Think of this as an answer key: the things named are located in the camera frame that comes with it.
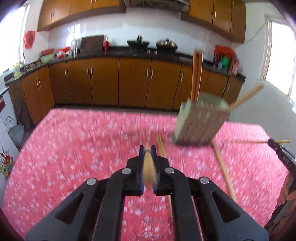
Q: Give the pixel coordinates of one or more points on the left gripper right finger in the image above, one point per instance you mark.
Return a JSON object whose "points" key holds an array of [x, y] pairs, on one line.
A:
{"points": [[200, 209]]}

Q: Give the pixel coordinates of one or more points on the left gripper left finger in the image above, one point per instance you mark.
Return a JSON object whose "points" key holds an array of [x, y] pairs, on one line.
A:
{"points": [[94, 210]]}

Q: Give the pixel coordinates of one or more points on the single bamboo chopstick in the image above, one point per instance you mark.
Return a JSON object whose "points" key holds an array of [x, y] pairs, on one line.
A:
{"points": [[194, 73]]}

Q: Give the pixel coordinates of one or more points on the person right hand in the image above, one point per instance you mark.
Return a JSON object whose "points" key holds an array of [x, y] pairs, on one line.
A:
{"points": [[284, 195]]}

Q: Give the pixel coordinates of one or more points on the red floral tablecloth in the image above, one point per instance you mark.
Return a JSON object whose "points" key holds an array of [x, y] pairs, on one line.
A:
{"points": [[70, 146]]}

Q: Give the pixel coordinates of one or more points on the right window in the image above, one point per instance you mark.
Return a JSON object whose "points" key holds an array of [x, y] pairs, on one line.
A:
{"points": [[278, 63]]}

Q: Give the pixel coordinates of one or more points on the window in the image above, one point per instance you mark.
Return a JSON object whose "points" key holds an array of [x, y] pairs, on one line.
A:
{"points": [[11, 34], [278, 63]]}

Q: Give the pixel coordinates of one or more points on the green perforated utensil holder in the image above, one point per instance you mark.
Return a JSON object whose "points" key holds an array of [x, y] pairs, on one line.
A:
{"points": [[198, 122]]}

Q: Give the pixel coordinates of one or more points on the red condiment bottle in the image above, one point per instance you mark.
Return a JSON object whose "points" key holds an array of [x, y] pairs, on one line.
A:
{"points": [[234, 66]]}

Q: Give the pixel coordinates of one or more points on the green container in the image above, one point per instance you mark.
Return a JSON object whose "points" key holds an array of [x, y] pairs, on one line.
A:
{"points": [[225, 63]]}

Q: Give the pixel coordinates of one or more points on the red bag over bottles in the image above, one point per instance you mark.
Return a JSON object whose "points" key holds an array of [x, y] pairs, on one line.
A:
{"points": [[225, 51]]}

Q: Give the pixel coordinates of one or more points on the lower wooden cabinets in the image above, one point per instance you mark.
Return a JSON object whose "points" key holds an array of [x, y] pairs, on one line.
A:
{"points": [[125, 82]]}

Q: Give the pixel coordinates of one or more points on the wooden cabinets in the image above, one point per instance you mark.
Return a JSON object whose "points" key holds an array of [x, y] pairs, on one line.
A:
{"points": [[125, 82], [226, 18]]}

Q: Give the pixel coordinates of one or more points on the upper wooden cabinets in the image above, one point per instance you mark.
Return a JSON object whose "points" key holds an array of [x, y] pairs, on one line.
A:
{"points": [[226, 18]]}

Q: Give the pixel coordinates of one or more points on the green basin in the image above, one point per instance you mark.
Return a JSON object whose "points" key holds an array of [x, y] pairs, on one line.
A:
{"points": [[47, 58]]}

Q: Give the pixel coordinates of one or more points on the red white plastic bag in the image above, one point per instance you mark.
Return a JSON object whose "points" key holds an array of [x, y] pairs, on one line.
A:
{"points": [[63, 52]]}

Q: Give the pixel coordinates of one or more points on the yellow detergent bottle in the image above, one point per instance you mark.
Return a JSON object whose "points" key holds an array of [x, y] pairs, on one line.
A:
{"points": [[17, 70]]}

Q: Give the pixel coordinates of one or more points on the black countertop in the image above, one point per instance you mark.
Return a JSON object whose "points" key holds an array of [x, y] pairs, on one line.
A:
{"points": [[151, 53]]}

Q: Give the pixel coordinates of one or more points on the red basin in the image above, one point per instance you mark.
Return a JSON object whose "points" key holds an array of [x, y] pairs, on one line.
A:
{"points": [[47, 51]]}

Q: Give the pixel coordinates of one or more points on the dark wooden cutting board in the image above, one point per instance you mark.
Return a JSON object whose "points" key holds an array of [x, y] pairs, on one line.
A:
{"points": [[92, 44]]}

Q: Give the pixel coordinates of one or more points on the red thermos bottle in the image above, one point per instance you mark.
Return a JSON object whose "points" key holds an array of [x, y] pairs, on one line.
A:
{"points": [[106, 44]]}

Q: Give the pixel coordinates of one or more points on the sink faucet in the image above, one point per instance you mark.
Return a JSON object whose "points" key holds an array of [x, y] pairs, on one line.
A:
{"points": [[25, 64]]}

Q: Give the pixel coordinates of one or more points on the left window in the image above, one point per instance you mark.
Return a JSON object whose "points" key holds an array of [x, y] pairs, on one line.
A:
{"points": [[11, 34]]}

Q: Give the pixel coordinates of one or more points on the wire basket on floor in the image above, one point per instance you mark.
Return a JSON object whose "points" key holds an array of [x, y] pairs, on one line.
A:
{"points": [[16, 131]]}

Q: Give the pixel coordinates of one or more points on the black wok with handle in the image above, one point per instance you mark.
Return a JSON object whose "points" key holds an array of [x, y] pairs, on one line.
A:
{"points": [[138, 45]]}

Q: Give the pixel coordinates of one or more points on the red plastic bag on wall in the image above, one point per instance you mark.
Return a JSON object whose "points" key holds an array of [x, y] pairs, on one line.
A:
{"points": [[28, 39]]}

